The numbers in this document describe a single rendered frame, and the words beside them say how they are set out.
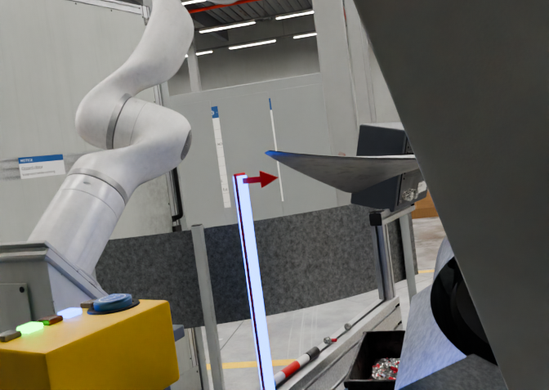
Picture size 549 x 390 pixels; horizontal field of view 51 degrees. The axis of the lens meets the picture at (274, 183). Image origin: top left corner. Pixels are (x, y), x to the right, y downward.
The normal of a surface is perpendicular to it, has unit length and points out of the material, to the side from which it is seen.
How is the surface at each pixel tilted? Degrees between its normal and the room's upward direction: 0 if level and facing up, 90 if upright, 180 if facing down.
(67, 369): 90
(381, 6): 130
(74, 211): 56
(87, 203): 64
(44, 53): 91
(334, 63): 90
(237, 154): 90
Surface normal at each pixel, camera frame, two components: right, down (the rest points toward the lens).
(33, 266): -0.46, 0.11
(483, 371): -0.31, 0.72
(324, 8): -0.19, 0.07
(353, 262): 0.47, -0.01
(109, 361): 0.85, -0.08
